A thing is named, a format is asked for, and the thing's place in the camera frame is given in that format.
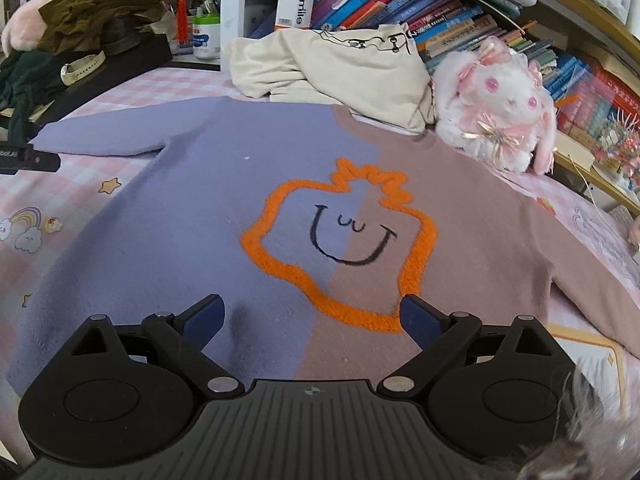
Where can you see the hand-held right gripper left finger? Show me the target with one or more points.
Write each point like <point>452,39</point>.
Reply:
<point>204,321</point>

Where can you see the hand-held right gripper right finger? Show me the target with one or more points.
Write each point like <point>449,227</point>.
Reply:
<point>422,326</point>

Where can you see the purple towel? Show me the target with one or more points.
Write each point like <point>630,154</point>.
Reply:
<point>200,210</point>

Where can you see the pink checked printed mat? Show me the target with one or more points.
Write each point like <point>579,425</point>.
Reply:
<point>75,182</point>

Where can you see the dark green garment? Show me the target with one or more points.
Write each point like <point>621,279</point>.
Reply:
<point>25,90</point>

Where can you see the strawberry bear charm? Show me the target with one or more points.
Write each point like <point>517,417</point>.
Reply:
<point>53,224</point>

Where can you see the pink plush toy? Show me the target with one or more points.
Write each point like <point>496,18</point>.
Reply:
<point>17,30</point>

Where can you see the black flat case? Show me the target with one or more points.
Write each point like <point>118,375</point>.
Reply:
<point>125,65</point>

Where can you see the olive brown garment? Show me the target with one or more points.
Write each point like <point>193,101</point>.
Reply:
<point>100,10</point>

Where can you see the grey fur trim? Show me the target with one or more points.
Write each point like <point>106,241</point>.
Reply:
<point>590,440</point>

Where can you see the red tassel ornament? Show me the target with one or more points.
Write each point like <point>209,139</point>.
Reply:
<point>183,20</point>

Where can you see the white wipes pack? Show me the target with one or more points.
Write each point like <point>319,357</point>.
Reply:
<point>206,40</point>

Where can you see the white pink plush bunny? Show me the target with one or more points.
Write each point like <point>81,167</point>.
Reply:
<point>500,105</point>

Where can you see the bunch of pens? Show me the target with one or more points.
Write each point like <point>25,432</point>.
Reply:
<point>209,5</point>

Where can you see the cream sweatshirt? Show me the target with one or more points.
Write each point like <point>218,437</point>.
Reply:
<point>325,70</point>

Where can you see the white box orange label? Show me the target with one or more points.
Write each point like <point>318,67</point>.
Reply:
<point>295,5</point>

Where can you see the row of colourful books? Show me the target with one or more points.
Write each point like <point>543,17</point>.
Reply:
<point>400,0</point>

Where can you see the wooden bookshelf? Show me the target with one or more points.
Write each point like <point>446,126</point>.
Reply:
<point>575,5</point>

